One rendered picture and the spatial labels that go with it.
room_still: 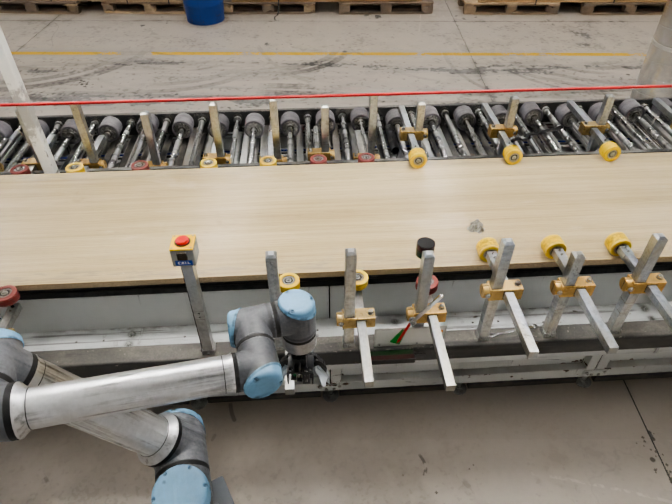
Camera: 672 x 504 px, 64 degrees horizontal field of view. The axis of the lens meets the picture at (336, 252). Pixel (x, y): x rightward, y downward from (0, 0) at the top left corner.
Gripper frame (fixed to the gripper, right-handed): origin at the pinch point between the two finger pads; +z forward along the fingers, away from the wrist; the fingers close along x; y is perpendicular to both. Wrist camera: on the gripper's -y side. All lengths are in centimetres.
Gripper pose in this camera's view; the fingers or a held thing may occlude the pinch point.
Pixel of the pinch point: (303, 380)
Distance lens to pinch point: 162.2
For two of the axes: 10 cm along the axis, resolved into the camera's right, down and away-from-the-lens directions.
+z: 0.0, 7.5, 6.6
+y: -0.1, 6.6, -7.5
